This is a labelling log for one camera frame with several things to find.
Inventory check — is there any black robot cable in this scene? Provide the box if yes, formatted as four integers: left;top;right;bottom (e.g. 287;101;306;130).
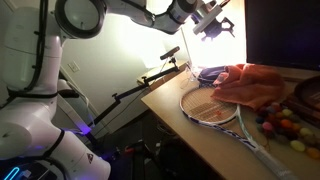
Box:
31;0;48;92

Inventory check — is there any light wooden side board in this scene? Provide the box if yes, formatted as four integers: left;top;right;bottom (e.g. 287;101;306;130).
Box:
136;59;188;92

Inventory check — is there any white blue tennis racket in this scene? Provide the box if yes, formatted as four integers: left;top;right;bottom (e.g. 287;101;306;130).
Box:
179;84;301;180

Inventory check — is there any white stand post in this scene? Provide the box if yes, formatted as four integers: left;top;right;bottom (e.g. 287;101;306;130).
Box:
53;78;98;135

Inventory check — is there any orange terry towel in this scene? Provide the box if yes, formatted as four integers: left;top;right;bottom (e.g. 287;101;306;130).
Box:
210;63;287;112

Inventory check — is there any black computer monitor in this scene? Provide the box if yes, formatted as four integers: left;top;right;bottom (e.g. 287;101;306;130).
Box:
244;0;320;71

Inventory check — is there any colourful felt ball garland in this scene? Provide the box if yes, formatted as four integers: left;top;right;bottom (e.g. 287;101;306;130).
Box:
254;101;320;160

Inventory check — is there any white wall outlet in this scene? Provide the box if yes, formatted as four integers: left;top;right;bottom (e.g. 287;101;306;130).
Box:
67;61;81;74

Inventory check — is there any clear plastic cup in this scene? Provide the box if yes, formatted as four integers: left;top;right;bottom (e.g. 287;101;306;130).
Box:
185;64;201;84

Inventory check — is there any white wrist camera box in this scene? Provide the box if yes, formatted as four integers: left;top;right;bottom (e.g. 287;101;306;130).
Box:
192;4;224;36

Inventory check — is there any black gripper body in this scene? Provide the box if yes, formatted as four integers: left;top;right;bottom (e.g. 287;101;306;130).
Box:
201;16;228;42

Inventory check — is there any black articulated camera mount arm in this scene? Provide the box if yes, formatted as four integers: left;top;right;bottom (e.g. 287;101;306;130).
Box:
88;57;181;128

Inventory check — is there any black stereo camera bar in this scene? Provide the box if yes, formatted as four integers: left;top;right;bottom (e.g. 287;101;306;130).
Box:
159;45;181;61

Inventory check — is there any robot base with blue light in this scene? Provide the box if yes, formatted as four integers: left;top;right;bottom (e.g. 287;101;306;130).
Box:
0;159;68;180

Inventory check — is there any dark round tray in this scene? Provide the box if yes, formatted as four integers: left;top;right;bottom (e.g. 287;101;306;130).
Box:
294;76;320;113

